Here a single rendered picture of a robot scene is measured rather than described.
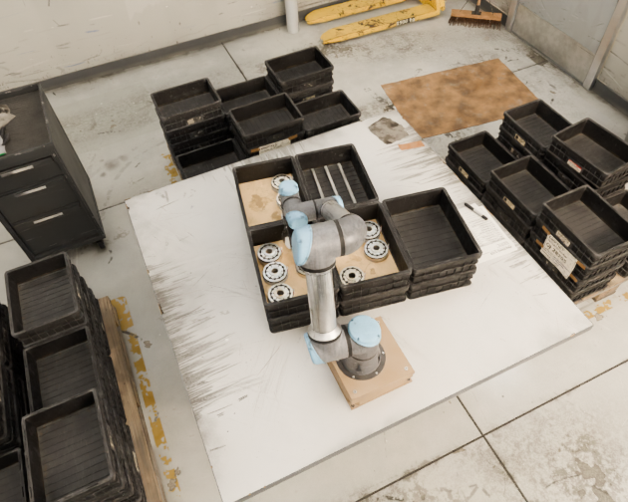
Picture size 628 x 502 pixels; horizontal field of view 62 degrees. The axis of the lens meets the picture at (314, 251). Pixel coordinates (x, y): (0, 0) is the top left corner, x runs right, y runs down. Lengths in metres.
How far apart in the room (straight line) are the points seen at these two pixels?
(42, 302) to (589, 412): 2.77
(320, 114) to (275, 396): 2.16
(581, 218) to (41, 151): 2.83
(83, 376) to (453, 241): 1.80
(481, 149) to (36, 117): 2.69
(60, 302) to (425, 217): 1.80
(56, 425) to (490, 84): 3.92
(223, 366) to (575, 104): 3.54
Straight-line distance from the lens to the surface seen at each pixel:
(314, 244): 1.53
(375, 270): 2.19
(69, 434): 2.49
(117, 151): 4.31
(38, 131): 3.20
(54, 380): 2.77
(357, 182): 2.53
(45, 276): 2.99
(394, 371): 2.01
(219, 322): 2.26
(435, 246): 2.30
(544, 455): 2.89
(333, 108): 3.71
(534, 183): 3.35
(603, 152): 3.51
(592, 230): 3.06
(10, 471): 2.81
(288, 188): 1.98
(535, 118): 3.83
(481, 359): 2.20
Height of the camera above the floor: 2.61
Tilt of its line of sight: 52 degrees down
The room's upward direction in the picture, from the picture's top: 4 degrees counter-clockwise
